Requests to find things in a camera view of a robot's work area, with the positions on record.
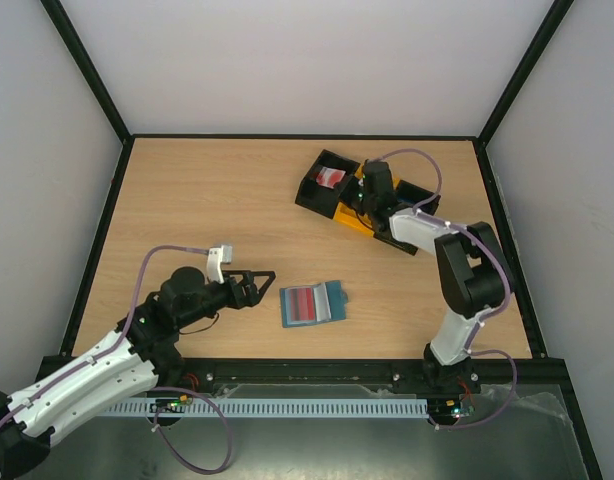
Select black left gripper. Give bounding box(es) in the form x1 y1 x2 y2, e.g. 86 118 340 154
177 270 275 329

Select red white credit card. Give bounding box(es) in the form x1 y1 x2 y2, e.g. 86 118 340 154
316 167 346 189
285 287 316 324

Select teal leather card holder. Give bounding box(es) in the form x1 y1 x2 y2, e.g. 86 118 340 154
279 280 348 328

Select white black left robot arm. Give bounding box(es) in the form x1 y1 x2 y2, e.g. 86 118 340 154
0 267 275 479

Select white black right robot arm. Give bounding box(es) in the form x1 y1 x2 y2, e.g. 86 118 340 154
351 160 513 392

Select black bin right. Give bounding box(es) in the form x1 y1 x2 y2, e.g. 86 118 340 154
370 180 444 256

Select black bin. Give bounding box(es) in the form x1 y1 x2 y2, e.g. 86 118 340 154
370 180 444 256
295 149 361 219

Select yellow middle bin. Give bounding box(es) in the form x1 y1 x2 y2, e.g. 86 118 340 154
340 164 391 239

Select black bin left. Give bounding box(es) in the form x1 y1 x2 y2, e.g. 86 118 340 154
295 149 361 219

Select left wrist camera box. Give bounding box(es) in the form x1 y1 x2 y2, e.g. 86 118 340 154
206 244 233 284

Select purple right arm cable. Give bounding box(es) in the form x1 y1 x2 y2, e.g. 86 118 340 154
384 148 519 431

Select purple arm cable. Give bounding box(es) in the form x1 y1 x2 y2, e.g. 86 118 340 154
384 148 519 431
0 244 233 472

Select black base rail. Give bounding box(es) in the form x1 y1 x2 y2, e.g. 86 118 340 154
124 359 468 399

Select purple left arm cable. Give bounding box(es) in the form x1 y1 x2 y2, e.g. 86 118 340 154
0 244 233 472

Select light blue slotted cable duct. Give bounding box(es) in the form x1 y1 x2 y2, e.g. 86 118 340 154
99 398 429 419

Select black frame post right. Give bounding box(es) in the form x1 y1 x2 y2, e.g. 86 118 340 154
478 0 574 145

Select black frame post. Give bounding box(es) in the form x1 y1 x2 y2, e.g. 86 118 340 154
39 0 133 146
478 0 574 145

